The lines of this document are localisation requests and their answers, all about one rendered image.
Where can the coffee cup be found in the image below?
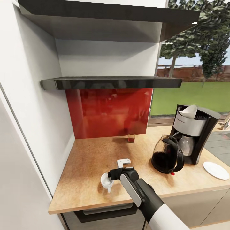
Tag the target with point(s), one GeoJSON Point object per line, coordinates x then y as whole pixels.
{"type": "Point", "coordinates": [106, 182]}

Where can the electric kettle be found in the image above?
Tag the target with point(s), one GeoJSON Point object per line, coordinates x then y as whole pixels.
{"type": "Point", "coordinates": [167, 155]}

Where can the drop in sink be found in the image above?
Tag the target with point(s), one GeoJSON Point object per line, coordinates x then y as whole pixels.
{"type": "Point", "coordinates": [218, 142]}

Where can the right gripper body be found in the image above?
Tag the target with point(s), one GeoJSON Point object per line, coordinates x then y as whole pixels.
{"type": "Point", "coordinates": [115, 174]}

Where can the saucer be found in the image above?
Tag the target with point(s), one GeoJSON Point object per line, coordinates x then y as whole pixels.
{"type": "Point", "coordinates": [216, 170]}

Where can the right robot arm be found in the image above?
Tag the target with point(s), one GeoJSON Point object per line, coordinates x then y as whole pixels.
{"type": "Point", "coordinates": [158, 215]}

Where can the dishwasher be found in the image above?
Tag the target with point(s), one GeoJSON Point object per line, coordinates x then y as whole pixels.
{"type": "Point", "coordinates": [115, 217]}

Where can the paper coffee filter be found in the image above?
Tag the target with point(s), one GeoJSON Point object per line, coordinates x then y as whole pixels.
{"type": "Point", "coordinates": [189, 112]}

